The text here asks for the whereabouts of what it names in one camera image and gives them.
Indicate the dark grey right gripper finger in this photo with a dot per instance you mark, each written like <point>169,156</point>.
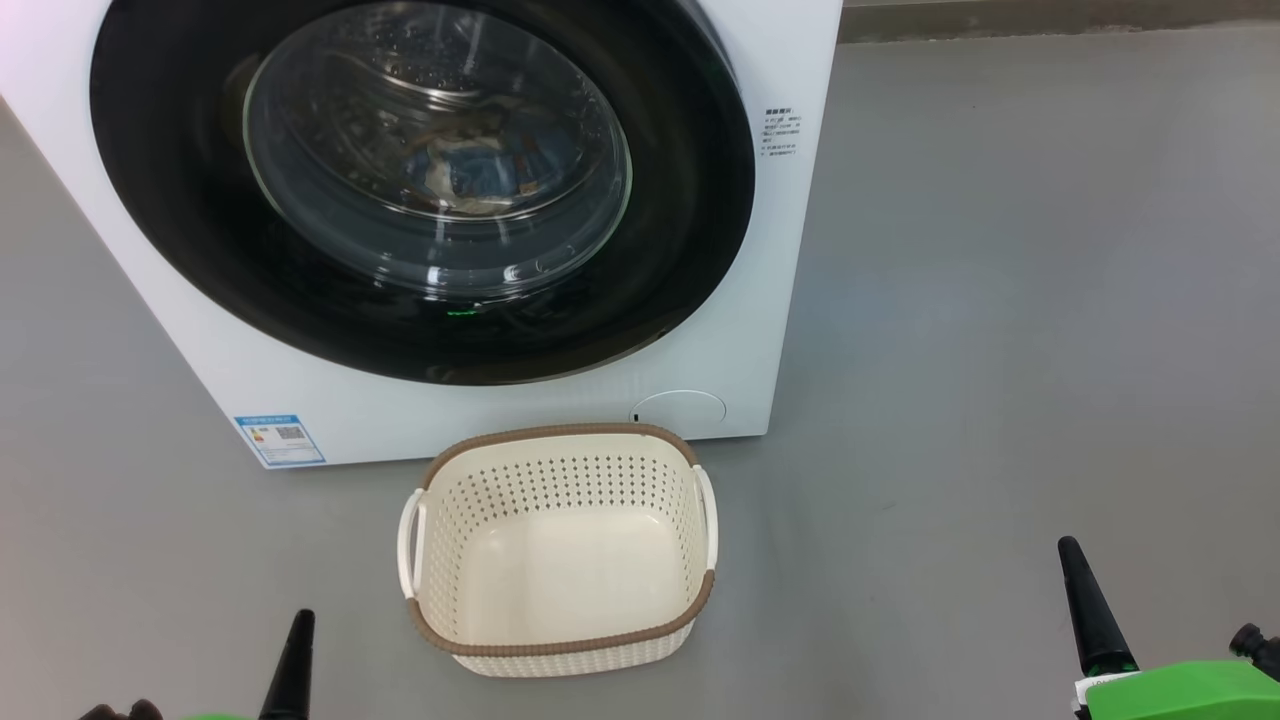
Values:
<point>1095,620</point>

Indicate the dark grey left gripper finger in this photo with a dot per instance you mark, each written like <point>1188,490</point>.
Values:
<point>292,680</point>

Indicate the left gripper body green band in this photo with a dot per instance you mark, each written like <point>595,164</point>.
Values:
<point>220,717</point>

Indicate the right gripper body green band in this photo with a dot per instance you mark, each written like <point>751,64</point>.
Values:
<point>1190,695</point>

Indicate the dark round glass washer door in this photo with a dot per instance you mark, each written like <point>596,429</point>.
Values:
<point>170,200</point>

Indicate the cream coloured garment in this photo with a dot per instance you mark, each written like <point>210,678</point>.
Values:
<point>470,205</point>

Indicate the blue cartoon print garment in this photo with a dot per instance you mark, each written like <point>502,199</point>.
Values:
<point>480,170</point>

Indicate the cream perforated laundry basket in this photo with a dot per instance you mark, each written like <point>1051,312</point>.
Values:
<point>560,570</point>

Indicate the white front-load washing machine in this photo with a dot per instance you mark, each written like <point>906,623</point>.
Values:
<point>450,410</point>

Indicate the blue energy label sticker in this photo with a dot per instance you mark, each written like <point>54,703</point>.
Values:
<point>280,440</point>

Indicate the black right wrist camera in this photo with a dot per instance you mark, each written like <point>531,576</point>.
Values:
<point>1260,650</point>

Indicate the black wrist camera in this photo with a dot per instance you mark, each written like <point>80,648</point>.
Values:
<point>125,712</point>
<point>1260,650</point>

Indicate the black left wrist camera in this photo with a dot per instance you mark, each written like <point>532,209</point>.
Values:
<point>125,712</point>

